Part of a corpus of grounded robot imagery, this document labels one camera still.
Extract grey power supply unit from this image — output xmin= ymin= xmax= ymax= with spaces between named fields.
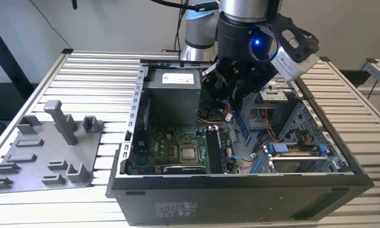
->
xmin=144 ymin=68 xmax=203 ymax=128

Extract black desk frame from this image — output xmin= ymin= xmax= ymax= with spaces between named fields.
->
xmin=0 ymin=15 xmax=40 ymax=122

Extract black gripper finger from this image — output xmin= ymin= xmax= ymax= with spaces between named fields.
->
xmin=231 ymin=64 xmax=275 ymax=105
xmin=202 ymin=60 xmax=239 ymax=104

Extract grey plastic parts rack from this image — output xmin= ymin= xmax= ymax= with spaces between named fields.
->
xmin=0 ymin=99 xmax=106 ymax=196

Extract black graphics card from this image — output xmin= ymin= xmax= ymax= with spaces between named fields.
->
xmin=163 ymin=165 xmax=207 ymax=175

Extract black box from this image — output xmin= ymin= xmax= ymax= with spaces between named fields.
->
xmin=338 ymin=69 xmax=373 ymax=89

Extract grey metal drive cage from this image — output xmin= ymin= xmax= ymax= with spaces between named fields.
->
xmin=240 ymin=68 xmax=301 ymax=130

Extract thick black camera cable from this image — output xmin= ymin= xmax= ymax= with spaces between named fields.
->
xmin=151 ymin=0 xmax=222 ymax=12

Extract black PC case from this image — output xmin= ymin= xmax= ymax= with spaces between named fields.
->
xmin=106 ymin=58 xmax=375 ymax=226

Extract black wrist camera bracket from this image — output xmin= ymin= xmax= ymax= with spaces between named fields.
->
xmin=266 ymin=14 xmax=321 ymax=63

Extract RAM stick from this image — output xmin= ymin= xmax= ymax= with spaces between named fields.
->
xmin=228 ymin=99 xmax=254 ymax=148

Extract CPU socket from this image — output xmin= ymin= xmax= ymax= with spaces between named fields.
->
xmin=176 ymin=141 xmax=204 ymax=165

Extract orange and red wires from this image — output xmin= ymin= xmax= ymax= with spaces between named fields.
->
xmin=262 ymin=108 xmax=279 ymax=143

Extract silver CPU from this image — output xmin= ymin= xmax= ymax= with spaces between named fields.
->
xmin=180 ymin=148 xmax=200 ymax=162

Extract green motherboard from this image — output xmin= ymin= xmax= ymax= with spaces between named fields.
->
xmin=128 ymin=125 xmax=242 ymax=175

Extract thin black arm cables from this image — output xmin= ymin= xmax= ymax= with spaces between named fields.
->
xmin=174 ymin=9 xmax=187 ymax=52

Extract hard disk in blue carrier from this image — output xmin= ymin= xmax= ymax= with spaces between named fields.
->
xmin=252 ymin=142 xmax=341 ymax=174

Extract thin black wall cable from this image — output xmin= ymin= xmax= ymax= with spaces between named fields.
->
xmin=28 ymin=0 xmax=72 ymax=50

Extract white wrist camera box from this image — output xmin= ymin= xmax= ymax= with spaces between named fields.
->
xmin=270 ymin=46 xmax=318 ymax=82

